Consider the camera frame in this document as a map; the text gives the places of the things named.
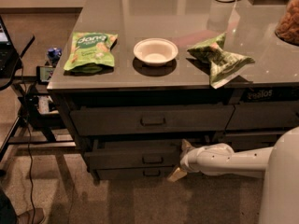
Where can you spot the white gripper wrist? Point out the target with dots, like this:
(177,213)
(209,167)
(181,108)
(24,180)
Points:
(204,160)

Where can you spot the drawer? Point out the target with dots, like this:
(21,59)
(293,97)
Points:
(133,173)
(133,154)
(250,140)
(267,115)
(151,119)

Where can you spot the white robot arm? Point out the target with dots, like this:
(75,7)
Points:
(278,165)

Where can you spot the peatos snack bag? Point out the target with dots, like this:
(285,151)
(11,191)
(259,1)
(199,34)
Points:
(271,94)

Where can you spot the dark cabinet counter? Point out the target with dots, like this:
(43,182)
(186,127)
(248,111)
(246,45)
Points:
(172,87)

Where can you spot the crumpled green snack bag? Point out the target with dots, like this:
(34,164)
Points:
(224,65)

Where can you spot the white paper bowl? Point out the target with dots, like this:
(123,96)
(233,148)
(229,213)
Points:
(155,51)

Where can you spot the green dang chips bag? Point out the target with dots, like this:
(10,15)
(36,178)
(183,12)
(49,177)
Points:
(90,52)

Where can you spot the smartphone on stand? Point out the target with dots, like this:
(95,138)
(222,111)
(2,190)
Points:
(44,74)

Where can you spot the blue bottle cap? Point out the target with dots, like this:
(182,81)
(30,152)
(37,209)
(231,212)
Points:
(54,55)

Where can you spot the jar of brown snacks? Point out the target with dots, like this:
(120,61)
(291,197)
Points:
(288,26)

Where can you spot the black laptop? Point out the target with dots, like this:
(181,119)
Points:
(7,50)

